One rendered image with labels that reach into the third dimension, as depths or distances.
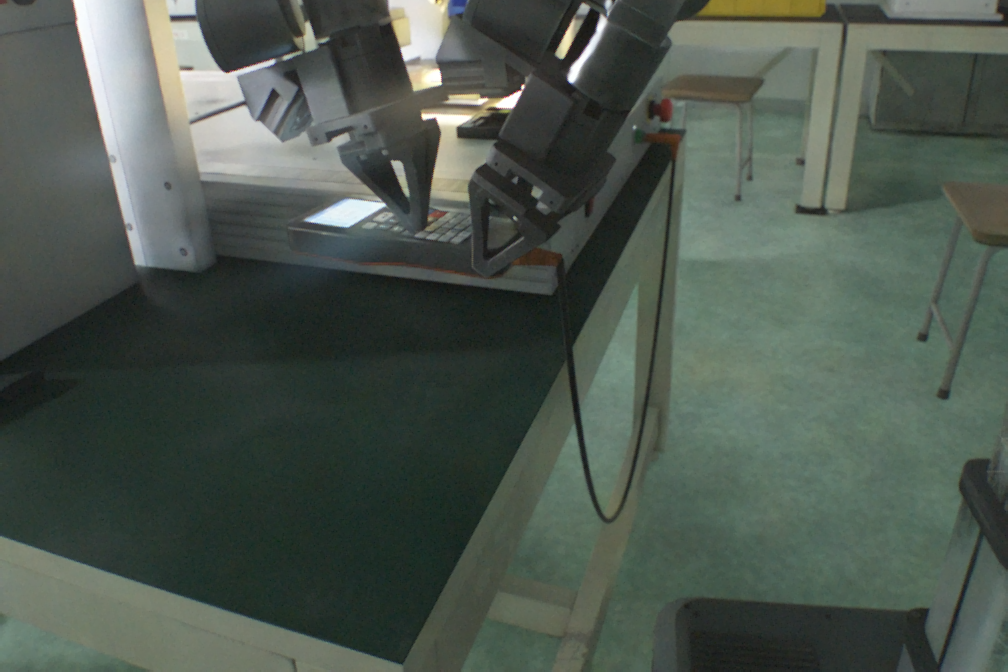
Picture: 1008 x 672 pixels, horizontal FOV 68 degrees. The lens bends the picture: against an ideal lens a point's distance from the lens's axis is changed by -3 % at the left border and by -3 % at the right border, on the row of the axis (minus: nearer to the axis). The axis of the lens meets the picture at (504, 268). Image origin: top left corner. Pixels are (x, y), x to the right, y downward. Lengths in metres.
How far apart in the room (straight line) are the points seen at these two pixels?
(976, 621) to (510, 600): 0.72
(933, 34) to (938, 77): 1.49
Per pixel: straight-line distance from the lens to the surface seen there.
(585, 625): 1.27
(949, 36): 3.26
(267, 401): 0.69
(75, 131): 0.91
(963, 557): 0.85
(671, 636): 1.13
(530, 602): 1.31
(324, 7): 0.56
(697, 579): 1.56
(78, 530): 0.62
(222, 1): 0.58
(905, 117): 4.75
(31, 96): 0.88
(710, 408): 2.00
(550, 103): 0.51
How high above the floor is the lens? 1.11
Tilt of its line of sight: 24 degrees down
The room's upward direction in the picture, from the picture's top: 2 degrees counter-clockwise
